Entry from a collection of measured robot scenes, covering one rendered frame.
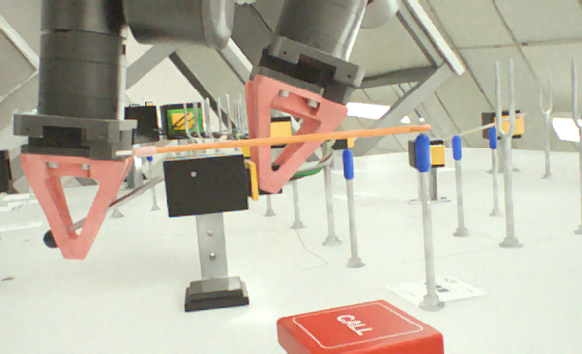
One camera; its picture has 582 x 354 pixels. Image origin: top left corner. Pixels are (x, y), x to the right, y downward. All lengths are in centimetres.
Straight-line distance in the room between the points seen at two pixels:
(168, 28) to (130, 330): 19
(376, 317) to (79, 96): 27
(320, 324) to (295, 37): 25
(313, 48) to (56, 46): 17
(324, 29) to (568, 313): 23
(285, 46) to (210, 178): 10
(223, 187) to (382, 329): 23
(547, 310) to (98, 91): 31
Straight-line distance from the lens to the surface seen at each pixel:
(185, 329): 39
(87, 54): 46
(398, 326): 26
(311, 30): 46
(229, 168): 46
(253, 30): 154
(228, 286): 42
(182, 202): 46
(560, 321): 37
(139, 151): 36
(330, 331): 25
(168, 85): 814
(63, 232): 48
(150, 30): 45
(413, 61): 176
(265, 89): 44
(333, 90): 46
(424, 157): 37
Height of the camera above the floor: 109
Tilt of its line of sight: 10 degrees up
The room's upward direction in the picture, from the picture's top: 48 degrees clockwise
